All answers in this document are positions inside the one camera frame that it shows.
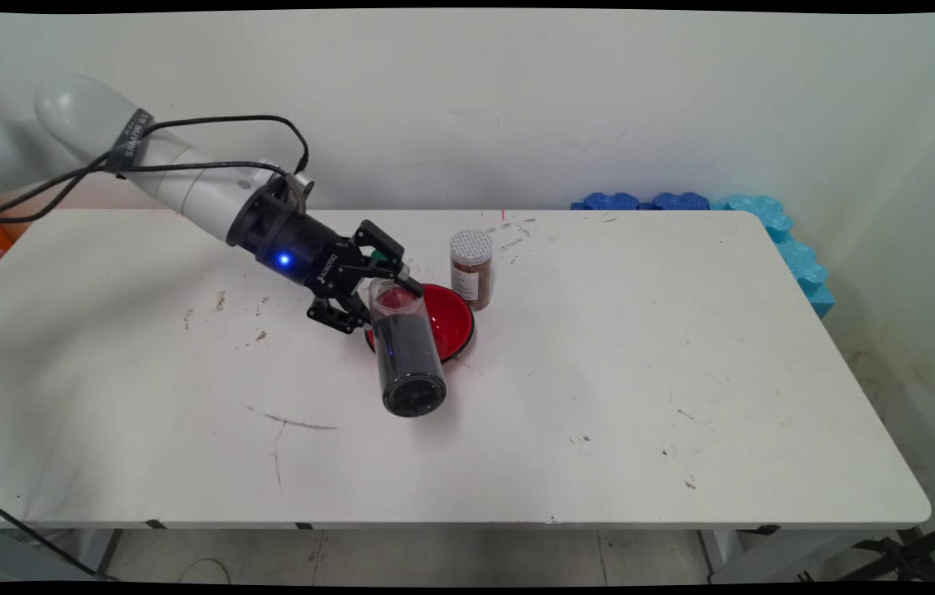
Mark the spice jar with perforated lid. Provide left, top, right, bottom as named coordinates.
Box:
left=449, top=230, right=494, bottom=311

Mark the black tripod leg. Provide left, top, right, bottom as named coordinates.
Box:
left=837, top=512, right=935, bottom=582

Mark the dark velcro cable strap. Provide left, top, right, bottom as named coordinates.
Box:
left=106, top=108, right=155, bottom=174

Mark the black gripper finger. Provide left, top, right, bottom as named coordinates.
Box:
left=306, top=281, right=373, bottom=336
left=347, top=219, right=425, bottom=299

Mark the dark blue foam tile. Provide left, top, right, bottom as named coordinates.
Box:
left=570, top=193, right=643, bottom=211
left=649, top=193, right=713, bottom=211

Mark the black camera cable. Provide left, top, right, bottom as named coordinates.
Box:
left=0, top=114, right=311, bottom=226

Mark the thin pale floor cable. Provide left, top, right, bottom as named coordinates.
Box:
left=178, top=557, right=233, bottom=583

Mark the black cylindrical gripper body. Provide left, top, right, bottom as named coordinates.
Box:
left=226, top=178, right=370, bottom=298

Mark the clear jar with black seeds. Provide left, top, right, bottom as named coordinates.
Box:
left=368, top=278, right=448, bottom=418

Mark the light blue foam tile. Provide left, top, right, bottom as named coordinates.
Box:
left=711, top=194, right=837, bottom=320

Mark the red bowl with black rim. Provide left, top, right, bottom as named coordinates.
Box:
left=365, top=283, right=476, bottom=363

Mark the black floor cable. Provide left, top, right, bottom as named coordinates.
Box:
left=0, top=488, right=118, bottom=582

